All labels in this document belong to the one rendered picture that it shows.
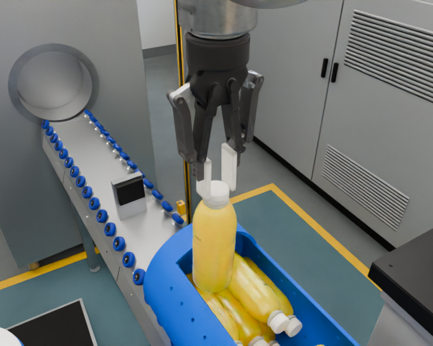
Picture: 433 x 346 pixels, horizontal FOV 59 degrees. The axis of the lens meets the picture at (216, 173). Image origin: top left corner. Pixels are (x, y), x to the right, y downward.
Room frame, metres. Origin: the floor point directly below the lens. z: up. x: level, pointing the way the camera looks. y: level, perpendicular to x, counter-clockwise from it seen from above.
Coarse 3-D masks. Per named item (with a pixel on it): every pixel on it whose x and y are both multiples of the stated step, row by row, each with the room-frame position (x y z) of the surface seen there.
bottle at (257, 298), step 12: (240, 264) 0.58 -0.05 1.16; (240, 276) 0.55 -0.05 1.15; (252, 276) 0.54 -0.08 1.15; (228, 288) 0.54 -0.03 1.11; (240, 288) 0.52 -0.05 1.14; (252, 288) 0.51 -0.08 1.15; (264, 288) 0.51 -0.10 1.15; (240, 300) 0.51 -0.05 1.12; (252, 300) 0.49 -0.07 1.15; (264, 300) 0.49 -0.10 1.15; (276, 300) 0.49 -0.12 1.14; (252, 312) 0.47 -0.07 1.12; (264, 312) 0.47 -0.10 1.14; (276, 312) 0.46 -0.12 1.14
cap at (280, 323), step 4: (276, 316) 0.46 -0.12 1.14; (280, 316) 0.46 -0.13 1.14; (284, 316) 0.46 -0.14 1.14; (272, 320) 0.45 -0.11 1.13; (276, 320) 0.45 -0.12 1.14; (280, 320) 0.45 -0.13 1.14; (284, 320) 0.45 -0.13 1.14; (288, 320) 0.45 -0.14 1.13; (272, 324) 0.45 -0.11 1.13; (276, 324) 0.44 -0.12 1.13; (280, 324) 0.44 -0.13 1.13; (284, 324) 0.45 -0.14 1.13; (288, 324) 0.45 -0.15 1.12; (272, 328) 0.44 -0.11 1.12; (276, 328) 0.44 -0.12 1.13; (280, 328) 0.44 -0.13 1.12; (284, 328) 0.45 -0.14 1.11; (276, 332) 0.44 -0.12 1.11; (280, 332) 0.44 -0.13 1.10
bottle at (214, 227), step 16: (208, 208) 0.44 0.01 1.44; (224, 208) 0.44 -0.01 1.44; (192, 224) 0.45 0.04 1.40; (208, 224) 0.43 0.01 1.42; (224, 224) 0.43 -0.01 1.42; (192, 240) 0.45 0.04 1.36; (208, 240) 0.42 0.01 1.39; (224, 240) 0.42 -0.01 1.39; (192, 256) 0.45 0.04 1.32; (208, 256) 0.42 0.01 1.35; (224, 256) 0.42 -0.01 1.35; (192, 272) 0.45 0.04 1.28; (208, 272) 0.42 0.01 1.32; (224, 272) 0.43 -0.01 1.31; (208, 288) 0.42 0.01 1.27; (224, 288) 0.43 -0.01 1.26
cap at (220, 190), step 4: (212, 184) 0.46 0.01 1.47; (216, 184) 0.46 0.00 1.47; (220, 184) 0.46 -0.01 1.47; (224, 184) 0.46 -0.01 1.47; (212, 188) 0.45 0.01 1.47; (216, 188) 0.45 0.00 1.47; (220, 188) 0.45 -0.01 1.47; (224, 188) 0.45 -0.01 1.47; (228, 188) 0.45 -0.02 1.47; (212, 192) 0.44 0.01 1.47; (216, 192) 0.44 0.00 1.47; (220, 192) 0.44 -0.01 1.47; (224, 192) 0.44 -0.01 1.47; (228, 192) 0.45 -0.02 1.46; (212, 196) 0.44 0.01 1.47; (216, 196) 0.44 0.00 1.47; (220, 196) 0.44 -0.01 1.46; (224, 196) 0.44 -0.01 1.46; (228, 196) 0.45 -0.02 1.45; (212, 200) 0.44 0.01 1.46; (216, 200) 0.44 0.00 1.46; (220, 200) 0.44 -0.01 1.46; (224, 200) 0.44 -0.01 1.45; (212, 204) 0.44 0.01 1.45; (216, 204) 0.44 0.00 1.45; (220, 204) 0.44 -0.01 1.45
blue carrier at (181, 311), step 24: (168, 240) 0.59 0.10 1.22; (240, 240) 0.69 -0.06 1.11; (168, 264) 0.54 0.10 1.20; (264, 264) 0.63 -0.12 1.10; (144, 288) 0.54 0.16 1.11; (168, 288) 0.50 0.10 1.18; (192, 288) 0.47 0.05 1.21; (288, 288) 0.56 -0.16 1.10; (168, 312) 0.46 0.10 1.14; (192, 312) 0.43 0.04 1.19; (312, 312) 0.49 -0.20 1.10; (168, 336) 0.45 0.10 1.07; (192, 336) 0.40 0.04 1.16; (216, 336) 0.38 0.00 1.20; (288, 336) 0.49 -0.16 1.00; (312, 336) 0.47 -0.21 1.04; (336, 336) 0.44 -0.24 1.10
